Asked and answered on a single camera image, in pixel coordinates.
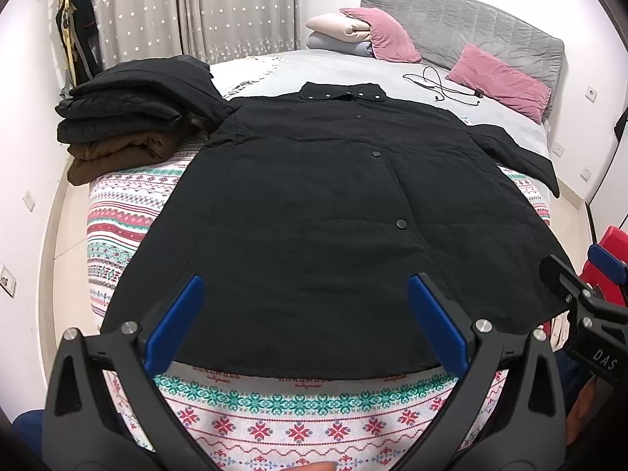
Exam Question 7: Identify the black button-up coat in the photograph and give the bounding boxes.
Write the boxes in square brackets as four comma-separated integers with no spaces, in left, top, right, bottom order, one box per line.
[102,83,566,380]

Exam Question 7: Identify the hanging dark clothes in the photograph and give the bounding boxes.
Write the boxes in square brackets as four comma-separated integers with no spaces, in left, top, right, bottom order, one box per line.
[55,0,102,87]

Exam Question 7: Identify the patterned red green blanket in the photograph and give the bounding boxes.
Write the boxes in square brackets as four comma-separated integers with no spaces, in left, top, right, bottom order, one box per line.
[85,132,551,471]

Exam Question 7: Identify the folded brown jacket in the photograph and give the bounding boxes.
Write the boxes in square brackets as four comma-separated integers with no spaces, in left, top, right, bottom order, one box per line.
[67,128,196,186]

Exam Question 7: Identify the pink pillow near headboard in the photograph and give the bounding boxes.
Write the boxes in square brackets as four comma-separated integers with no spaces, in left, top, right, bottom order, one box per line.
[447,44,551,124]

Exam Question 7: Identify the folded black puffer jacket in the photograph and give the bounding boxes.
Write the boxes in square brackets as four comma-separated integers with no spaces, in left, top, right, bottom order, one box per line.
[55,54,233,145]

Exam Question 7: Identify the grey quilted headboard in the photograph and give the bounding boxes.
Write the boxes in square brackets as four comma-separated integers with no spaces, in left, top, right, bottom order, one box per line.
[361,0,565,121]

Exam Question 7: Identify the pink pillow on bedding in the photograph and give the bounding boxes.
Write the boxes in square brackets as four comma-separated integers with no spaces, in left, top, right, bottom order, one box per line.
[340,7,422,64]

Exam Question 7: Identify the folded grey-blue blanket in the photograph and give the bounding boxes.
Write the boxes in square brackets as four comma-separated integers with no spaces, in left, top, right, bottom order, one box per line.
[305,32,374,57]

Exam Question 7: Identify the grey dotted curtain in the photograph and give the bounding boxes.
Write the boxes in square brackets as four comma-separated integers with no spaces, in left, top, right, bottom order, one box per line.
[91,0,299,67]

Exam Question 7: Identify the black charging cable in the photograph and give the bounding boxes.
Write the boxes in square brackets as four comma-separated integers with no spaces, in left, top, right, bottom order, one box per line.
[402,65,484,108]

